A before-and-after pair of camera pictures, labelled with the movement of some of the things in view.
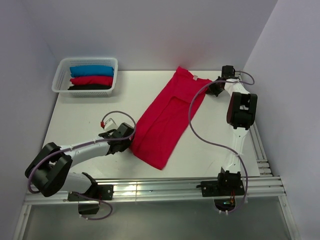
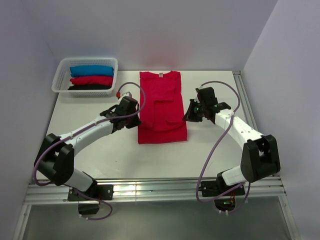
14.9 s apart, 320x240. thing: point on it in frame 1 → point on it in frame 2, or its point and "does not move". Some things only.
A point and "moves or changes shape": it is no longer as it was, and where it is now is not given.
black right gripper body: x=215 y=89 → x=204 y=105
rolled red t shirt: x=92 y=80 does not move
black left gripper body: x=126 y=145 → x=133 y=121
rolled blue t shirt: x=80 y=71 does not move
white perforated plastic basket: x=62 y=82 does not move
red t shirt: x=158 y=133 moves or changes shape
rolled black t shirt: x=90 y=86 does not move
